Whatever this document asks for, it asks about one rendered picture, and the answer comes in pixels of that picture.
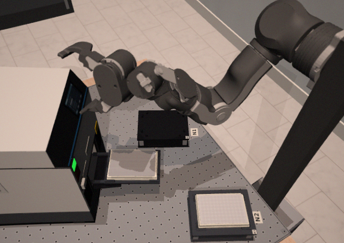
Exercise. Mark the cream label with black lettering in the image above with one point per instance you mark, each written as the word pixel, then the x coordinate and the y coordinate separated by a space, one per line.
pixel 257 217
pixel 194 131

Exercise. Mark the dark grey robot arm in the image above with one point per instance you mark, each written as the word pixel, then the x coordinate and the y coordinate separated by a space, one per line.
pixel 280 28

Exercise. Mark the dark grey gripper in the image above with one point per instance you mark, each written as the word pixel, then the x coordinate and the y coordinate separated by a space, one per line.
pixel 110 75

